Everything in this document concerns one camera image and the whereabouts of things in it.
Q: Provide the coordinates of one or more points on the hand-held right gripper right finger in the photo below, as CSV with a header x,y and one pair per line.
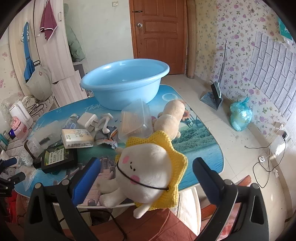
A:
x,y
204,177

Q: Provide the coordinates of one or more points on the brown wooden door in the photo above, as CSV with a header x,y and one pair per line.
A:
x,y
157,34

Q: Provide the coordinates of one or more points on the black lotion bottle green label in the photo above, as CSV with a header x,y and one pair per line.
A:
x,y
67,160

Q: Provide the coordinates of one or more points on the blue apron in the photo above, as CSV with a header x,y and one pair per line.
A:
x,y
27,60

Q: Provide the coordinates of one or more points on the maroon towel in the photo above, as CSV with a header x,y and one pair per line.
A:
x,y
48,23

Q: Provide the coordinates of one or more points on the pink cup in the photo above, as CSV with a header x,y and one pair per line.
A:
x,y
19,128

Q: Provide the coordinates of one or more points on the grey brick wall panel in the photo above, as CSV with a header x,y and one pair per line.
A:
x,y
270,62

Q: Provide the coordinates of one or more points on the dark wrapper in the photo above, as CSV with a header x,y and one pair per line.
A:
x,y
104,138

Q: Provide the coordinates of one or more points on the green cloth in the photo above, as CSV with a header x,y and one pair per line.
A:
x,y
75,48

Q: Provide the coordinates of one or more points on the grey tote bag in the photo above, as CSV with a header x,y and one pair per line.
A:
x,y
39,85

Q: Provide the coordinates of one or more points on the scenic print desktop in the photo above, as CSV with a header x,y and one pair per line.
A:
x,y
198,143

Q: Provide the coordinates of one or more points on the translucent plastic lid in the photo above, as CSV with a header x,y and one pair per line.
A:
x,y
38,143

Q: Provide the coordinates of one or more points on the white wardrobe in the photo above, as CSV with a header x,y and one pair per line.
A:
x,y
55,58

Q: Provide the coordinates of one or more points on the light blue plastic basin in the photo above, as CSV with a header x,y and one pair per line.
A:
x,y
120,92

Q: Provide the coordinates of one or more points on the teal packet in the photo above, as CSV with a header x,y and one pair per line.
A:
x,y
284,30

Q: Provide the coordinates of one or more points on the small white floor device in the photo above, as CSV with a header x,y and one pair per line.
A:
x,y
262,159

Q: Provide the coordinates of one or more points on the white plastic hook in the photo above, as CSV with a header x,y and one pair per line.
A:
x,y
106,117

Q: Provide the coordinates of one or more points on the clear glass bottle silver cap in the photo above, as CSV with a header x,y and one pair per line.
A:
x,y
70,122

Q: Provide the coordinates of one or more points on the blue plastic bag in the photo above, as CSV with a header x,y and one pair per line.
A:
x,y
240,115

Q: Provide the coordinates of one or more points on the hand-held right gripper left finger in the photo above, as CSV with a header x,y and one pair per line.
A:
x,y
87,177

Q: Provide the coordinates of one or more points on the beige plush toy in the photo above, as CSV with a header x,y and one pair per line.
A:
x,y
171,113

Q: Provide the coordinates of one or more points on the white plush toy yellow collar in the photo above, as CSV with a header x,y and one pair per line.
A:
x,y
143,166

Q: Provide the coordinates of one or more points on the clear plastic toothpick box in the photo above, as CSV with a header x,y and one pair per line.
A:
x,y
134,120

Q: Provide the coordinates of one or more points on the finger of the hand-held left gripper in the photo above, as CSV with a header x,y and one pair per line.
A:
x,y
9,161
17,178

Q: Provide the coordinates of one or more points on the white charger plug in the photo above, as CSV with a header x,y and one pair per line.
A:
x,y
86,120

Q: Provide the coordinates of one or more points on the reddish brown blanket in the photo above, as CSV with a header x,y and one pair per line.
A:
x,y
161,227

